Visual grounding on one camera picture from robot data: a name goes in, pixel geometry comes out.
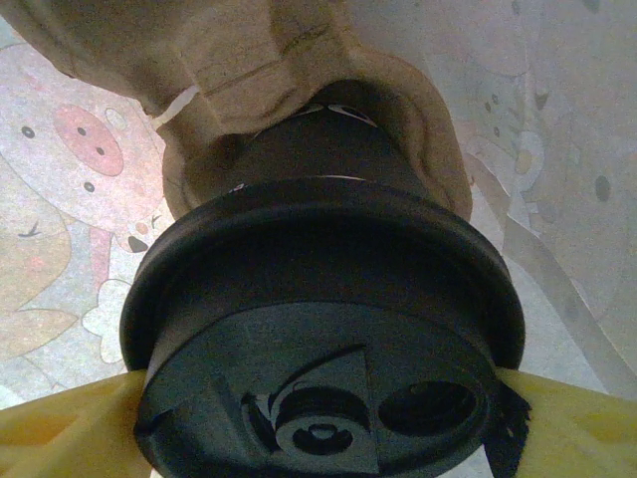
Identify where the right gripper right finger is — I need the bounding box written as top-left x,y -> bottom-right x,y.
486,367 -> 637,478

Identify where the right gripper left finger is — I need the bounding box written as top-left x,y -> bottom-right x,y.
0,372 -> 153,478

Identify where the animal print paper gift bag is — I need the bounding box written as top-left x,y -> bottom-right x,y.
0,0 -> 637,478

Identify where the black plastic cup lid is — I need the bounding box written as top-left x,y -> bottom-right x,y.
120,181 -> 528,478

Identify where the black paper coffee cup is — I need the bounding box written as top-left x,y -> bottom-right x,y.
226,78 -> 429,205

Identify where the brown pulp cup carrier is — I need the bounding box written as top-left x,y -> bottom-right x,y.
0,0 -> 475,224

